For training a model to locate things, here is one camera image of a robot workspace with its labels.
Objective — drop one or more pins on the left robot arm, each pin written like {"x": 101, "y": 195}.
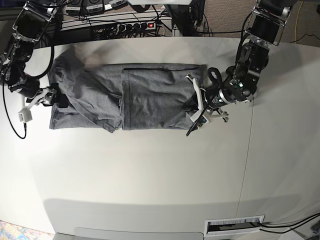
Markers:
{"x": 262, "y": 28}

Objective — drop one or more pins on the black power strip red switch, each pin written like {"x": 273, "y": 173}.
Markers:
{"x": 123, "y": 31}

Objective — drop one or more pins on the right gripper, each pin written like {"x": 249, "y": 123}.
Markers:
{"x": 53, "y": 96}

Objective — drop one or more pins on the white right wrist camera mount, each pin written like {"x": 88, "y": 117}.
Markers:
{"x": 25, "y": 114}

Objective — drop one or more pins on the grey T-shirt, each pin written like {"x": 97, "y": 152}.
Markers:
{"x": 132, "y": 96}

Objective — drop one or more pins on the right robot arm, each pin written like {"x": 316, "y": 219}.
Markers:
{"x": 28, "y": 30}

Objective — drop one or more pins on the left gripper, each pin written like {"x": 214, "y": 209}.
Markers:
{"x": 214, "y": 98}

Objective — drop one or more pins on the black foot pedal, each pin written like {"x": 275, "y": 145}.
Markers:
{"x": 94, "y": 6}
{"x": 74, "y": 5}
{"x": 114, "y": 4}

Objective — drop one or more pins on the table cable grommet slot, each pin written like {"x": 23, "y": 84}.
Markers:
{"x": 233, "y": 226}

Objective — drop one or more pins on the black foot pedal left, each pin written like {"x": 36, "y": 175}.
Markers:
{"x": 74, "y": 5}

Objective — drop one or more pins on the black foot pedal right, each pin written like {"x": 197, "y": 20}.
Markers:
{"x": 114, "y": 4}

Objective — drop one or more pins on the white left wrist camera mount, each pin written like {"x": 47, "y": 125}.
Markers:
{"x": 204, "y": 114}

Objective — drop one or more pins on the black foot pedal middle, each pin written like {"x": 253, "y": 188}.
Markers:
{"x": 94, "y": 6}

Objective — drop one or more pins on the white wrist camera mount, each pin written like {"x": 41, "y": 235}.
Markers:
{"x": 25, "y": 114}
{"x": 204, "y": 114}

